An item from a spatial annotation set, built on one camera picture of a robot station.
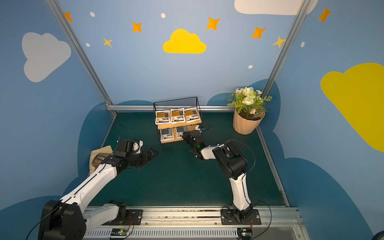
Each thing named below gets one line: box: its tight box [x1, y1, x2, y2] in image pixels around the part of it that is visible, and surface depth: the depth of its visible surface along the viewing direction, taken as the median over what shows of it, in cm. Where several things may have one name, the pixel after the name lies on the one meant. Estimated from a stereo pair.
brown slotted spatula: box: [91, 153, 112, 171], surface depth 94 cm
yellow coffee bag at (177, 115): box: [170, 108, 186, 124], surface depth 98 cm
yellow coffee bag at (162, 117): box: [155, 110, 171, 125], surface depth 97 cm
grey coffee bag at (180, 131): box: [176, 125, 188, 139], surface depth 109 cm
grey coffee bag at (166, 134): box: [160, 128, 175, 142], surface depth 107 cm
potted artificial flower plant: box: [227, 87, 273, 135], surface depth 94 cm
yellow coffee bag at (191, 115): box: [183, 107, 201, 124], surface depth 98 cm
